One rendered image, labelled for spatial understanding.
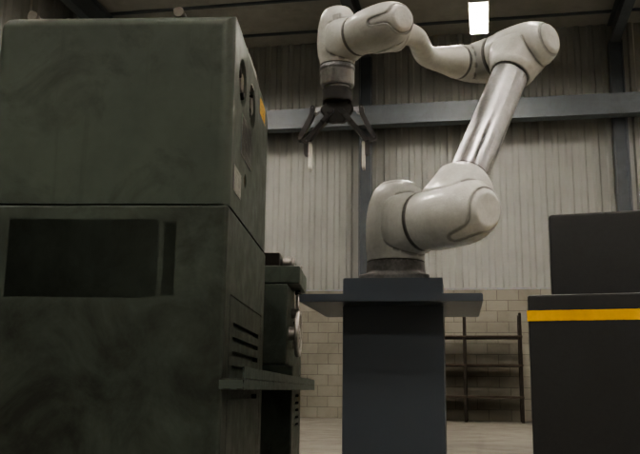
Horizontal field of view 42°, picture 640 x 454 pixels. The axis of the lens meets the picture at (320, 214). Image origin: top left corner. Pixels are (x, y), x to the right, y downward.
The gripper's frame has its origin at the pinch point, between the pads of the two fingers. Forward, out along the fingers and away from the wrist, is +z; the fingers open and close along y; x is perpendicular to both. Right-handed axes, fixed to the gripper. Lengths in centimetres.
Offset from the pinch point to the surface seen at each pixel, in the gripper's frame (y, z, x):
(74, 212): 45, 20, 56
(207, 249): 19, 27, 55
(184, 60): 25, -10, 53
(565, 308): -130, 19, -443
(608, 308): -159, 19, -436
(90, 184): 42, 15, 55
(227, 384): 14, 52, 56
